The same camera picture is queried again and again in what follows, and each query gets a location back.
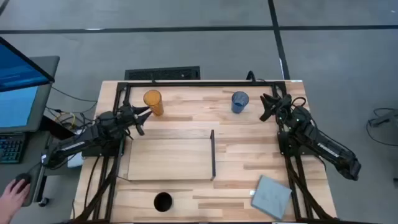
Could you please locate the blue faceted plastic cup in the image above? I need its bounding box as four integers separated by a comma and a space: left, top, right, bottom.
231, 91, 250, 114

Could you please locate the person's hand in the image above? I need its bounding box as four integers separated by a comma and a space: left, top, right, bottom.
0, 179, 31, 224

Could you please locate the black aluminium table frame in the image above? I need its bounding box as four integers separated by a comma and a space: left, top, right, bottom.
73, 80, 340, 224

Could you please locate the yellow cable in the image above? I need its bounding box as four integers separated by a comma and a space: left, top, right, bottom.
55, 111, 76, 130

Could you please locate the grey computer desk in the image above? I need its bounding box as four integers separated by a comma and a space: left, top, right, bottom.
0, 130, 47, 208

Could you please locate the tall orange faceted plastic cup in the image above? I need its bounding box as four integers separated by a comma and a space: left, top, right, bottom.
143, 89, 165, 117

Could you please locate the black floor cable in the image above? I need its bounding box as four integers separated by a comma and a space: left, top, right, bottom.
366, 108, 398, 147

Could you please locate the black backlit keyboard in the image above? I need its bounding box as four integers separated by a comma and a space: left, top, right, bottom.
0, 133, 25, 165

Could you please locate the black computer mouse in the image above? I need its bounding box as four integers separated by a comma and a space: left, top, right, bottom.
14, 172, 32, 188

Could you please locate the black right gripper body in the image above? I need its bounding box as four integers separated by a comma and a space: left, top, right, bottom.
272, 93, 294, 121

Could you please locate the wooden shelf with black frame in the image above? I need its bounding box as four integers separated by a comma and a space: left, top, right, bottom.
126, 129, 216, 182

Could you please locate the grey-bezel computer monitor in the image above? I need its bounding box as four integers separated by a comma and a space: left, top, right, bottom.
0, 55, 60, 134

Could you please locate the white box under arm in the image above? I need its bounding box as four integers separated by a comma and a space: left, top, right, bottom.
67, 152, 85, 169

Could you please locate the tilted computer monitor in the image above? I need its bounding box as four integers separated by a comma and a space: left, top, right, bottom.
0, 36, 56, 93

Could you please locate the grey square pad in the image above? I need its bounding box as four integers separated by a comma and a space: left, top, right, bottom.
251, 174, 293, 221

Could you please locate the black cup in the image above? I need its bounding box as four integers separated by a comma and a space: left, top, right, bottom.
154, 192, 174, 213

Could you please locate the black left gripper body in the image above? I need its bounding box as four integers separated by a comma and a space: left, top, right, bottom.
118, 104, 139, 127

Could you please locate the black floor vent grate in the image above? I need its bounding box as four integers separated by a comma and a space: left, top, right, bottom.
124, 65, 201, 81

